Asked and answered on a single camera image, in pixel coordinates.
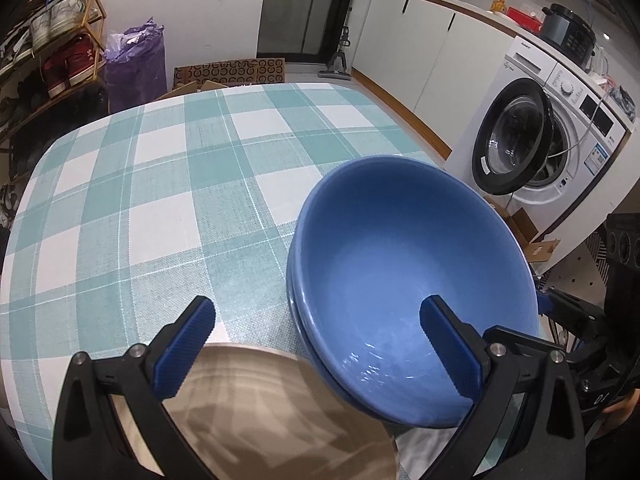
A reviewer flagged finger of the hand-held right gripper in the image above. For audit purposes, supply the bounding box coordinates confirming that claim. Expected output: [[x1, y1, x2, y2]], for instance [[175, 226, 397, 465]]
[[567, 334, 608, 368], [536, 286, 607, 336]]

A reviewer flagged wooden shoe rack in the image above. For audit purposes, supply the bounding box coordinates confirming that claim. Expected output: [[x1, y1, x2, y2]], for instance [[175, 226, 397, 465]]
[[0, 0, 108, 146]]

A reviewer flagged row of white sneakers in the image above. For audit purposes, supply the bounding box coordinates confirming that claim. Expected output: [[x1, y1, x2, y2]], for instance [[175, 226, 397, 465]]
[[27, 0, 90, 51]]

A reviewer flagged red box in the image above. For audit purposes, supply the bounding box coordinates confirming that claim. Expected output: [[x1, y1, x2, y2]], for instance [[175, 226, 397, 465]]
[[506, 6, 546, 31]]

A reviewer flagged black framed glass door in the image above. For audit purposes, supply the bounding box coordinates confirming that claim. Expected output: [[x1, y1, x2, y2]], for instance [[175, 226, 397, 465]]
[[256, 0, 363, 61]]

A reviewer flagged pile of scattered shoes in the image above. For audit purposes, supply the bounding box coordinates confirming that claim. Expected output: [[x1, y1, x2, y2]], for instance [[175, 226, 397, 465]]
[[0, 180, 26, 233]]

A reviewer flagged person's right hand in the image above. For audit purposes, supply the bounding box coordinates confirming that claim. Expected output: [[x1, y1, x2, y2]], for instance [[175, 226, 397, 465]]
[[600, 391, 640, 440]]

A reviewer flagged teal checked tablecloth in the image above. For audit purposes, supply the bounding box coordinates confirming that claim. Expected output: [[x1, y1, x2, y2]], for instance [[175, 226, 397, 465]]
[[0, 82, 506, 480]]

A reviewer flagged clutter of small items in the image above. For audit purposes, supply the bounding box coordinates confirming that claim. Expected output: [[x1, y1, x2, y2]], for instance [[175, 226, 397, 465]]
[[595, 45, 640, 123]]

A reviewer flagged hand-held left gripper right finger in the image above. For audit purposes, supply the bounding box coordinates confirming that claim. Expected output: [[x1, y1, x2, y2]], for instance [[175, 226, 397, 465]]
[[419, 295, 587, 480]]

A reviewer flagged grey floor vacuum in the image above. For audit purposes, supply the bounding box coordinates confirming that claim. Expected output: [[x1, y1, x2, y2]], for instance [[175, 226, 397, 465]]
[[319, 26, 353, 81]]

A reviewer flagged patterned door mat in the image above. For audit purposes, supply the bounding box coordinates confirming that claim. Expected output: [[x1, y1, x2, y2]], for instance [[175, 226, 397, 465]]
[[173, 58, 286, 92]]

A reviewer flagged white kitchen cabinet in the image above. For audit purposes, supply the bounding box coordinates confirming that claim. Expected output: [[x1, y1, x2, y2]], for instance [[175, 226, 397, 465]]
[[351, 0, 518, 153]]

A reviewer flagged open cardboard box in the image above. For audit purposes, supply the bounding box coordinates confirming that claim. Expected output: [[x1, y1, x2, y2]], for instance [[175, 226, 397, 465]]
[[152, 79, 231, 103]]

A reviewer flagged black pressure cooker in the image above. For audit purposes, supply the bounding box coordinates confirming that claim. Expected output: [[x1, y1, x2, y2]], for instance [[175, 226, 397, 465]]
[[541, 4, 597, 68]]

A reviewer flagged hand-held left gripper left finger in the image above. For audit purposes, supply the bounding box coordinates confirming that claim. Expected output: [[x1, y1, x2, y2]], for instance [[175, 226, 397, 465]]
[[52, 295, 217, 480]]

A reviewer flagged purple plastic bag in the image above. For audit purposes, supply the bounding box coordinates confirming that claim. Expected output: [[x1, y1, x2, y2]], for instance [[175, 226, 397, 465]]
[[104, 17, 167, 113]]

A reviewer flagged row of dark shoes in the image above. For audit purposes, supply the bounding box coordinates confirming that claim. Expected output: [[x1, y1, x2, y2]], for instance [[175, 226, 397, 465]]
[[0, 80, 108, 181]]

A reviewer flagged black white striped rug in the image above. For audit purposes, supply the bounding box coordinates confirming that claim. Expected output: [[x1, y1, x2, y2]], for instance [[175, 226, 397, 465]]
[[585, 232, 608, 281]]

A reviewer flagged cream plate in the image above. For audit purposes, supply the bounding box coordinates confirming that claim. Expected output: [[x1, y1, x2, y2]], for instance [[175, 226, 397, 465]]
[[107, 344, 401, 480]]

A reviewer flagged flattened cardboard box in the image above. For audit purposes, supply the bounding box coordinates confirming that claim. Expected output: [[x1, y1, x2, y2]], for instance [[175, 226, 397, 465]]
[[485, 195, 562, 266]]

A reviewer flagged dark blue bowl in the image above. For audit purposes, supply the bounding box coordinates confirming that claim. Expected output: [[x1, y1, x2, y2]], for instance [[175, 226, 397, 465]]
[[286, 240, 391, 421], [292, 156, 541, 429]]

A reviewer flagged white washing machine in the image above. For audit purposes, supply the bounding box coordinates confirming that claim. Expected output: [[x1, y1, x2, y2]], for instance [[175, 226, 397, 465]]
[[444, 35, 628, 241]]

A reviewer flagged red sneaker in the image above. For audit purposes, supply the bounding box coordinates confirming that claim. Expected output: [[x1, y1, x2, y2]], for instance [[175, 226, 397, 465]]
[[42, 55, 69, 98], [62, 35, 98, 86]]

